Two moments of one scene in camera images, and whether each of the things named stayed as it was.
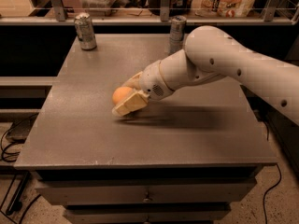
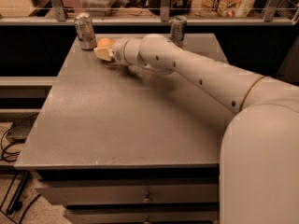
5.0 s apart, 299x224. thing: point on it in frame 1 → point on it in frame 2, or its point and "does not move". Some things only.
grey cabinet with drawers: (186, 158) does not move
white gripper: (152, 79) → (118, 51)
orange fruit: (121, 93) → (105, 43)
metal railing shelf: (164, 19) does not move
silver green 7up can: (85, 31) does not move
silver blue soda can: (177, 34) does not move
